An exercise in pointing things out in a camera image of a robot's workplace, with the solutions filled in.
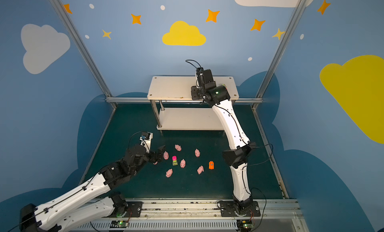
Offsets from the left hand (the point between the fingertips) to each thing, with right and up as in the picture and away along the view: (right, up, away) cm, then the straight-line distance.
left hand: (159, 145), depth 75 cm
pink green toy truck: (+6, -12, +15) cm, 20 cm away
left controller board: (-18, -37, -5) cm, 41 cm away
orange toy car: (+29, -14, +13) cm, 34 cm away
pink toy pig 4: (+11, -13, +13) cm, 22 cm away
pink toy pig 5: (+3, -18, +11) cm, 21 cm away
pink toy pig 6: (+22, -16, +11) cm, 29 cm away
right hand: (+20, +30, +3) cm, 36 cm away
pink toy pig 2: (-6, -14, +17) cm, 23 cm away
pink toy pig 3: (+20, -8, +18) cm, 28 cm away
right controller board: (+42, -38, -4) cm, 57 cm away
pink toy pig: (+8, -5, +20) cm, 22 cm away
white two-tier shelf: (-1, +31, +8) cm, 32 cm away
